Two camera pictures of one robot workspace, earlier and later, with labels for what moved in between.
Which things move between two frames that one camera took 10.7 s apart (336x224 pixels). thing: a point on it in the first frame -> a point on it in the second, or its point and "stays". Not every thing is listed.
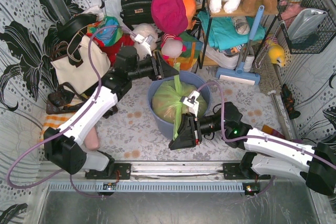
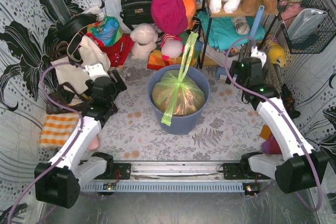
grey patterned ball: (241, 25) stays
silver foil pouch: (304, 23) stays
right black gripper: (193, 130) -> (233, 69)
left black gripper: (157, 65) -> (118, 83)
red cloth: (125, 40) stays
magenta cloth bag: (168, 11) stays
